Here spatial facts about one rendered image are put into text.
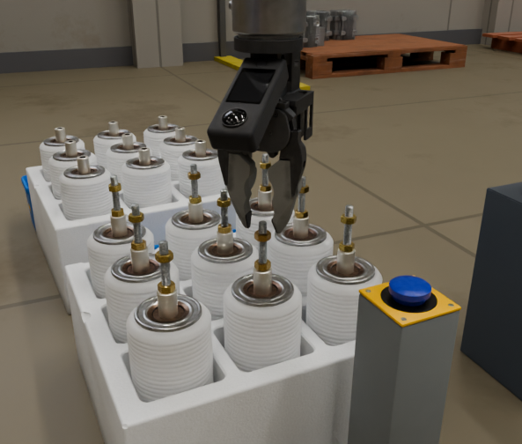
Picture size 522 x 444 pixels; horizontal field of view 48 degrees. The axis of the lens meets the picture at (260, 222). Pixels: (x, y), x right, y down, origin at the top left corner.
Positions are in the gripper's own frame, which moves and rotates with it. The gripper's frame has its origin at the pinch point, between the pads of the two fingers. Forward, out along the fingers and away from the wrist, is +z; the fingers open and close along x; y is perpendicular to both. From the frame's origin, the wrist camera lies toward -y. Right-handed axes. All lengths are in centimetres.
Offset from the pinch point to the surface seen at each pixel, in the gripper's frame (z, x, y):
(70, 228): 17, 45, 19
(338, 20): 9, 89, 347
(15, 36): 14, 255, 227
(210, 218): 9.1, 15.6, 17.4
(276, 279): 9.0, -0.8, 3.2
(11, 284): 34, 66, 22
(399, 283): 1.4, -16.8, -5.5
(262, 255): 4.3, -0.2, 0.2
